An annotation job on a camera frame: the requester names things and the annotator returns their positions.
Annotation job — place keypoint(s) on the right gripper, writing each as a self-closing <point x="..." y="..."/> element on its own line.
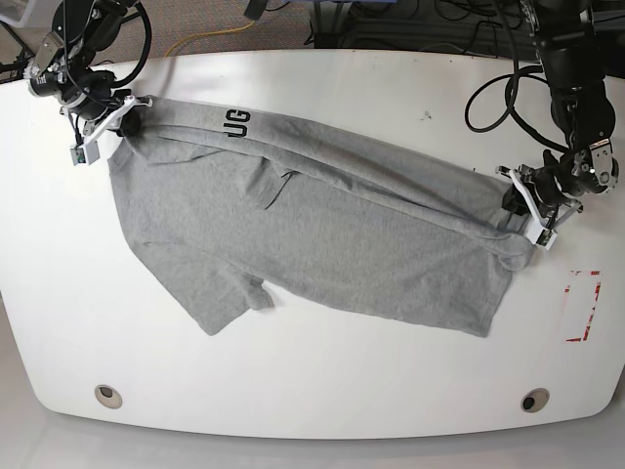
<point x="85" y="92"/>

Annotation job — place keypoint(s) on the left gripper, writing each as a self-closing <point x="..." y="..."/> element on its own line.
<point x="592" y="169"/>

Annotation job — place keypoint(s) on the grey T-shirt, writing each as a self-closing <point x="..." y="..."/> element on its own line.
<point x="217" y="202"/>

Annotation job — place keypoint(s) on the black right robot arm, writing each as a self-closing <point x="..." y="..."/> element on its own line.
<point x="91" y="27"/>

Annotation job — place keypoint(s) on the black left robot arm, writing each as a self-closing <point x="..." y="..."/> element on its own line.
<point x="564" y="38"/>

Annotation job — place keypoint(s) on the red tape rectangle marking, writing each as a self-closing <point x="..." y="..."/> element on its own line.
<point x="580" y="300"/>

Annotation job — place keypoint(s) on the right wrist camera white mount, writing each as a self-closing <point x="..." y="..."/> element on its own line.
<point x="86" y="148"/>

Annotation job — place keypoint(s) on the right table cable grommet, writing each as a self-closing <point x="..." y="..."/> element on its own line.
<point x="535" y="400"/>

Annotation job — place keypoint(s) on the table cable grommet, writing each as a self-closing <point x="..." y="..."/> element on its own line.
<point x="108" y="397"/>
<point x="535" y="400"/>

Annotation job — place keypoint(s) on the left table cable grommet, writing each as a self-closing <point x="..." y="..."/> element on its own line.
<point x="108" y="397"/>

